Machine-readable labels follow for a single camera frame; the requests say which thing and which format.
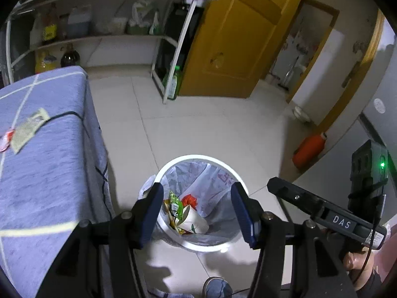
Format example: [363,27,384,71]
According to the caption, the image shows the yellow wooden door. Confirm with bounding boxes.
[178,0,311,100]

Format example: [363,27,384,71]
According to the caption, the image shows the beige green paper wrapper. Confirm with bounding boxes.
[9,108,50,154]

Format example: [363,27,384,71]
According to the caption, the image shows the white metal shelf rack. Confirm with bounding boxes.
[4,0,219,104]

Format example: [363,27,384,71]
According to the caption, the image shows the white plastic bags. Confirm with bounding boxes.
[129,0,162,35]

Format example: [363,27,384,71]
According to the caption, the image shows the translucent white jug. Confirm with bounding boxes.
[66,6,92,38]

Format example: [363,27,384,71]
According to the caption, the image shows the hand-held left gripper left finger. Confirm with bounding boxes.
[35,183,165,298]

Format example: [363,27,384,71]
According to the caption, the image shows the red white round wrapper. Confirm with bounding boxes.
[0,129,16,152]

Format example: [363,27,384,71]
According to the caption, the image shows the clear plastic container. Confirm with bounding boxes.
[110,17,128,35]

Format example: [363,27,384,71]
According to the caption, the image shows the white plastic trash bin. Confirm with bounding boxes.
[138,154,249,253]

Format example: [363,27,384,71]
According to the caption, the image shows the white plastic bag liner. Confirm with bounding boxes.
[138,158,249,246]

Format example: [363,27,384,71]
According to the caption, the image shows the oil bottle with yellow label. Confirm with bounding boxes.
[42,4,59,42]

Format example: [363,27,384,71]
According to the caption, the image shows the black appliance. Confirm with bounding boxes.
[155,3,203,79]

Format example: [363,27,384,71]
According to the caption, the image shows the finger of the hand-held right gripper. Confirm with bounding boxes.
[267,177,326,220]

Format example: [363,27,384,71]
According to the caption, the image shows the open wooden door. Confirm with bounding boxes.
[316,8,387,137]

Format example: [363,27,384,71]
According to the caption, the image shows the person's right hand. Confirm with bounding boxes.
[343,244,377,274]

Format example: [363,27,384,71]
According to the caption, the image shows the red crumpled wrapper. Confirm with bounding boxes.
[181,194,199,208]

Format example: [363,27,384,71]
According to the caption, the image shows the brown wooden door frame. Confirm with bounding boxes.
[270,0,342,104]

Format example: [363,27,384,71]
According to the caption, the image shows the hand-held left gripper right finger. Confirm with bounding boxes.
[230,182,358,298]

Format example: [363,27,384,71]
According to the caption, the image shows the white bowl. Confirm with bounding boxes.
[293,106,311,124]

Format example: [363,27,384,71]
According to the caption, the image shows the green snack packet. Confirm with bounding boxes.
[167,191,185,218]

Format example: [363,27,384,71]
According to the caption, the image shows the dark glass bottle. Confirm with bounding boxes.
[60,45,81,67]

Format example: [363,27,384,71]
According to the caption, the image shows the person's shoe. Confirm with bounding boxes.
[203,276,233,298]

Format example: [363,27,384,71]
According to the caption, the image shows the blue checked tablecloth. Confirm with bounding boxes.
[0,66,115,298]

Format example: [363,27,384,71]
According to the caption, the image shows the person's right forearm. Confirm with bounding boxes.
[349,268,386,294]

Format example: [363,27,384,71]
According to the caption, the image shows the green detergent bottle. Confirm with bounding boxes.
[163,65,183,100]

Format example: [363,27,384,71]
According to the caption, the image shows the black cable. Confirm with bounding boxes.
[43,111,115,221]

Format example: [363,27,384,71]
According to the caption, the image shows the white paper cup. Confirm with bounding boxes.
[177,205,209,234]

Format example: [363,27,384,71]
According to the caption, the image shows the white plastic bottle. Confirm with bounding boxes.
[30,14,44,46]

